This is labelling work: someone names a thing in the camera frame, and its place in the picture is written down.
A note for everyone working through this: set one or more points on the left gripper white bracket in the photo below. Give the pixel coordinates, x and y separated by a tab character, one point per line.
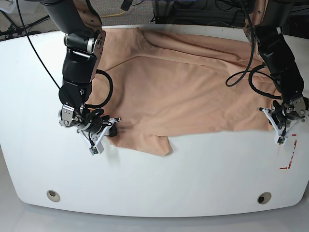
284	117

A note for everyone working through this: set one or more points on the peach T-shirt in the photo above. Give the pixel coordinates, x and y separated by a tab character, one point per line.
167	84

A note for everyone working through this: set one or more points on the right table grommet hole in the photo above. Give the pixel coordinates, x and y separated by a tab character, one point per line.
264	198

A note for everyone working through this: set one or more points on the table grommet hole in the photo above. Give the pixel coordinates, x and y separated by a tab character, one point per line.
53	196
264	198

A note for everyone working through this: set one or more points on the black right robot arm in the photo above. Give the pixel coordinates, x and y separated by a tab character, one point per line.
84	40

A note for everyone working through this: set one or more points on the red tape rectangle marking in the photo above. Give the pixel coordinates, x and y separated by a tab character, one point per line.
287	153

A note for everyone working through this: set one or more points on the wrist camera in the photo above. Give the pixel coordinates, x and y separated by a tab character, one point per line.
279	139
96	150

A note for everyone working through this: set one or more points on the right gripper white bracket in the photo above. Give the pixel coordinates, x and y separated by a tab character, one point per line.
94	134

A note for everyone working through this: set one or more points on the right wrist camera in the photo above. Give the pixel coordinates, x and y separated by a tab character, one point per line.
96	150

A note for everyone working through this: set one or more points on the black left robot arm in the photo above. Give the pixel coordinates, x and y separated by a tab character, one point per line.
266	35

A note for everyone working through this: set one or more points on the left table grommet hole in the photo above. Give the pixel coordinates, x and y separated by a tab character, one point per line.
53	196

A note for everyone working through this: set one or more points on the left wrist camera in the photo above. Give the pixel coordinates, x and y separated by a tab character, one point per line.
279	139

